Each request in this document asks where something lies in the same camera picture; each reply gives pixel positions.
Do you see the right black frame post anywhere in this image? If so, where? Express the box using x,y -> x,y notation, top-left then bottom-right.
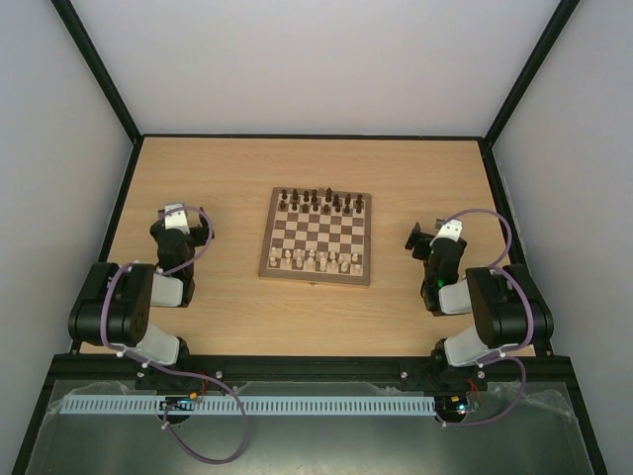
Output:
485,0 -> 581,148

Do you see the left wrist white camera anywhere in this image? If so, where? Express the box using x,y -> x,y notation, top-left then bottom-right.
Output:
158,203 -> 190,235

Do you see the light blue slotted cable duct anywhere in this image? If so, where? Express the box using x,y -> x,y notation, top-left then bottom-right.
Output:
59,395 -> 436,417

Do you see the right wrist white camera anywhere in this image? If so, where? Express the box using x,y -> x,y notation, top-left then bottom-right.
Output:
431,219 -> 463,242

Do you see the dark chess pieces row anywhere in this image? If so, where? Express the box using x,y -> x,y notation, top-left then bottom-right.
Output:
271,187 -> 372,218

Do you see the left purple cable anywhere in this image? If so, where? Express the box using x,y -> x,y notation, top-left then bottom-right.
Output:
100,206 -> 249,465

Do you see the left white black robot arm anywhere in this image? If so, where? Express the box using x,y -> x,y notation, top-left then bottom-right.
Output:
68,220 -> 215,367

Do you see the black frame post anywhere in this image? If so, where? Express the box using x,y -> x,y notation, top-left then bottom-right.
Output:
50,0 -> 144,144
485,0 -> 581,148

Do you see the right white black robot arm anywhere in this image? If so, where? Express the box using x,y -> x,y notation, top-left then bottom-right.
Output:
405,220 -> 554,388

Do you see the wrist white camera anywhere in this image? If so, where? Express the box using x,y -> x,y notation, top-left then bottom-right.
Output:
158,203 -> 190,235
431,219 -> 463,242

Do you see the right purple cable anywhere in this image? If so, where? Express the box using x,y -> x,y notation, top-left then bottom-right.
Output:
436,208 -> 537,428

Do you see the wooden folding chessboard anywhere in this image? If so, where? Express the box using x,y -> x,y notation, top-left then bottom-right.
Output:
258,200 -> 372,287

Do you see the black aluminium front rail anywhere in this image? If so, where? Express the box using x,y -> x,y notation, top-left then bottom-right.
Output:
48,353 -> 575,395

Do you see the purple cable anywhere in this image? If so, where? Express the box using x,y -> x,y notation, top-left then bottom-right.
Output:
100,206 -> 249,465
436,208 -> 537,428

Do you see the left black frame post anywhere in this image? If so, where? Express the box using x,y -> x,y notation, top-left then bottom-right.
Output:
50,0 -> 144,144

